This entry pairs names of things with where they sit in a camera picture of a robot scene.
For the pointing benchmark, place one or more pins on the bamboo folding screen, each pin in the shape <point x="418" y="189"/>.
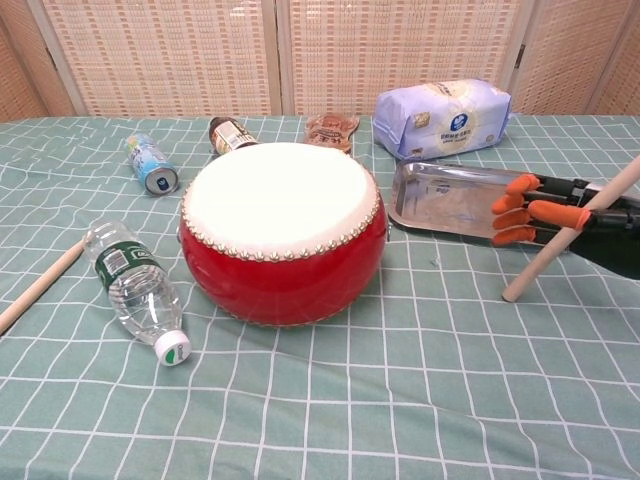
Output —
<point x="150" y="50"/>

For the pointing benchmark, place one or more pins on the blue drink can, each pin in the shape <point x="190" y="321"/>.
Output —
<point x="150" y="165"/>

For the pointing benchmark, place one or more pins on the wooden drumstick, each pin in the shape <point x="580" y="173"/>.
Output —
<point x="545" y="260"/>
<point x="40" y="288"/>

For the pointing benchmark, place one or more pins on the brown snack pouch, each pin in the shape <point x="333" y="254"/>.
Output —
<point x="327" y="131"/>

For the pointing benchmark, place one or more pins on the green checked tablecloth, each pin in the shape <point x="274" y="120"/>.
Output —
<point x="350" y="400"/>

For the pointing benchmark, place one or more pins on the clear water bottle green label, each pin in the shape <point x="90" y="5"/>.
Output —
<point x="135" y="285"/>

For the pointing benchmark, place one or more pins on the pale blue tissue pack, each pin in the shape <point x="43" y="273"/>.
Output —
<point x="440" y="120"/>

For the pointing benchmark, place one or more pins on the silver metal tray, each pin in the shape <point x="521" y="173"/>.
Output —
<point x="440" y="200"/>

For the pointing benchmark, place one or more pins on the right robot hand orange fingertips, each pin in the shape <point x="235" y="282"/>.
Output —
<point x="515" y="217"/>

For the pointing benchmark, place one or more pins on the red drum white skin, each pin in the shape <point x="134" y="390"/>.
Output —
<point x="280" y="200"/>

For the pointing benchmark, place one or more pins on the dark brown glass bottle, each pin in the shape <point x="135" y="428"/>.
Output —
<point x="227" y="134"/>

